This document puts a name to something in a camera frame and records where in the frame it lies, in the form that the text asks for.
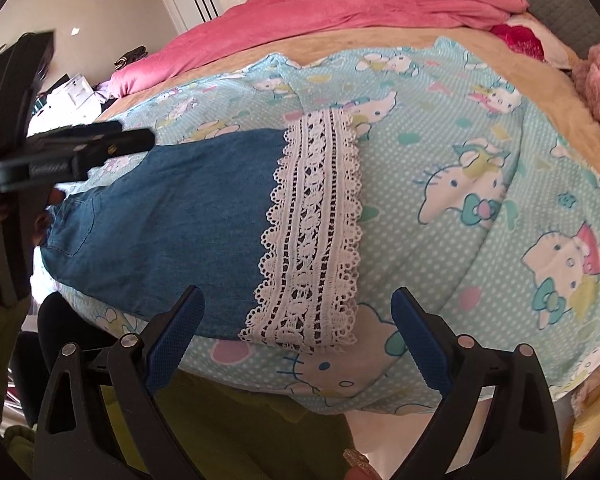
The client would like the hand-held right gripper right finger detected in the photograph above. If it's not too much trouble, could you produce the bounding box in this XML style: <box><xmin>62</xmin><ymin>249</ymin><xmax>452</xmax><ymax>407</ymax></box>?
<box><xmin>390</xmin><ymin>287</ymin><xmax>567</xmax><ymax>480</ymax></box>

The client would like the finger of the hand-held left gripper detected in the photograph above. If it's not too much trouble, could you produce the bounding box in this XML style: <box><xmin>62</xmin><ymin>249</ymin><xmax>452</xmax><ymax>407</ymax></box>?
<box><xmin>0</xmin><ymin>128</ymin><xmax>156</xmax><ymax>194</ymax></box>
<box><xmin>27</xmin><ymin>121</ymin><xmax>126</xmax><ymax>150</ymax></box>

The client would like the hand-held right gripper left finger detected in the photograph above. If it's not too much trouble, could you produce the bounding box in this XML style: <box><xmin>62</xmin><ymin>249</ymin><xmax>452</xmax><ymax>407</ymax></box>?
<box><xmin>32</xmin><ymin>285</ymin><xmax>206</xmax><ymax>480</ymax></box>

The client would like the blue denim pants lace hem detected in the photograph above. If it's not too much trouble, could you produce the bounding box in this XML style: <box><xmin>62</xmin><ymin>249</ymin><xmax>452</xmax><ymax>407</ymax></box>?
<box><xmin>40</xmin><ymin>109</ymin><xmax>367</xmax><ymax>347</ymax></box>

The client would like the person's right hand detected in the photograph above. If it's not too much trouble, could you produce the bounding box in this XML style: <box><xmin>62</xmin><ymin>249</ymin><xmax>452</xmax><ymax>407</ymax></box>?
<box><xmin>342</xmin><ymin>449</ymin><xmax>377</xmax><ymax>480</ymax></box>

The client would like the white storage box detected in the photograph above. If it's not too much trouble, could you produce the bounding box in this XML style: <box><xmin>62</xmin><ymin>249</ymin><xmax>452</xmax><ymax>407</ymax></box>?
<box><xmin>44</xmin><ymin>75</ymin><xmax>102</xmax><ymax>112</ymax></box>

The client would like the person's green garment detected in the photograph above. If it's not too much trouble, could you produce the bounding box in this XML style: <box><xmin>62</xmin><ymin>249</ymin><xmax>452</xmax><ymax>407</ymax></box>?
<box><xmin>0</xmin><ymin>297</ymin><xmax>353</xmax><ymax>480</ymax></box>

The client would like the yellow printed cloth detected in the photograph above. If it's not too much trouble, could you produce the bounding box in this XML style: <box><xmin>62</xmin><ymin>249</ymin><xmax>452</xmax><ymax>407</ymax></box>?
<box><xmin>569</xmin><ymin>374</ymin><xmax>600</xmax><ymax>480</ymax></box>

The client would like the cartoon cat printed blanket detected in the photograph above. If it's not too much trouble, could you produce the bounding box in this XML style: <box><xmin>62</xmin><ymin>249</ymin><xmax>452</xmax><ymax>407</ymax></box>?
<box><xmin>44</xmin><ymin>37</ymin><xmax>600</xmax><ymax>417</ymax></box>

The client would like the pink duvet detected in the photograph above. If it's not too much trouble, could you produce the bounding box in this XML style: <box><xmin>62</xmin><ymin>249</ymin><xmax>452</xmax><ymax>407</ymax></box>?
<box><xmin>109</xmin><ymin>0</ymin><xmax>531</xmax><ymax>99</ymax></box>

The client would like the beige bed sheet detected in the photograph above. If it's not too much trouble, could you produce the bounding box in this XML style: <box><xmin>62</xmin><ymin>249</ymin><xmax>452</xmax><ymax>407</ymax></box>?
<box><xmin>99</xmin><ymin>24</ymin><xmax>600</xmax><ymax>202</ymax></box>

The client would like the red pillow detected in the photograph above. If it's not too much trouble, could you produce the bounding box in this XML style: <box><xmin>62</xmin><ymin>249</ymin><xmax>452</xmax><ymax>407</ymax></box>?
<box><xmin>490</xmin><ymin>22</ymin><xmax>547</xmax><ymax>62</ymax></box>

